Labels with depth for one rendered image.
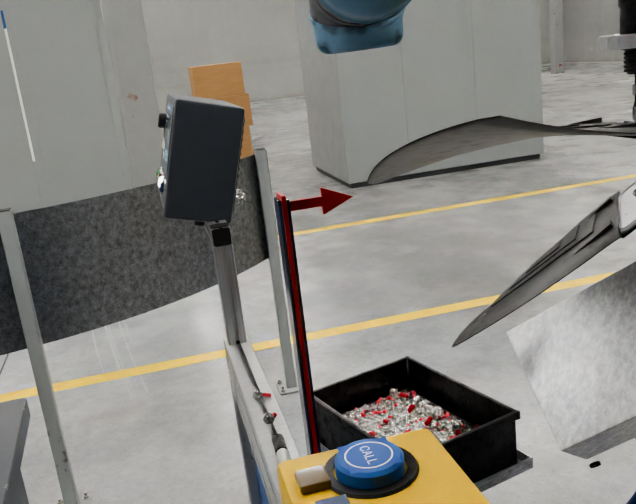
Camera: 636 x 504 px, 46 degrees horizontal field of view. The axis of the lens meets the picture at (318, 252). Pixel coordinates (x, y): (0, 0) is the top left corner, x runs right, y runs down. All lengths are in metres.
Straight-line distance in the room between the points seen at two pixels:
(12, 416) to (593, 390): 0.55
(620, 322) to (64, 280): 1.83
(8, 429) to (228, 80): 8.03
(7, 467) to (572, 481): 1.92
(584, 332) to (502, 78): 6.63
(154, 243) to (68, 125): 4.22
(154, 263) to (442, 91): 4.99
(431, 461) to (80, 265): 1.96
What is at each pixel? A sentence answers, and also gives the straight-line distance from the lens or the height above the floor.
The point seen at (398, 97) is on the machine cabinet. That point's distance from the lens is 6.93.
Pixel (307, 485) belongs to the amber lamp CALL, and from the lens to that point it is 0.43.
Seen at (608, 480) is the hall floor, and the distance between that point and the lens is 2.42.
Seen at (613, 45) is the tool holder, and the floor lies 1.28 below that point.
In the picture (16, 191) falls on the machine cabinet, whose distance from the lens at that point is 6.70.
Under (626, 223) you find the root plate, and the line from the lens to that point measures 0.83.
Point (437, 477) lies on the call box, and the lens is 0.44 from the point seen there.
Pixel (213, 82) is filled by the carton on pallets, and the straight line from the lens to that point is 8.66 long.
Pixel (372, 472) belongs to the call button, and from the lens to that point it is 0.43.
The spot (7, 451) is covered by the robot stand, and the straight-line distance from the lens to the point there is 0.72.
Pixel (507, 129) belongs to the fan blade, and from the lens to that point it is 0.57.
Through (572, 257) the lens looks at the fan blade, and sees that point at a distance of 0.85.
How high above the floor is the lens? 1.31
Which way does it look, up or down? 15 degrees down
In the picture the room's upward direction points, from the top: 7 degrees counter-clockwise
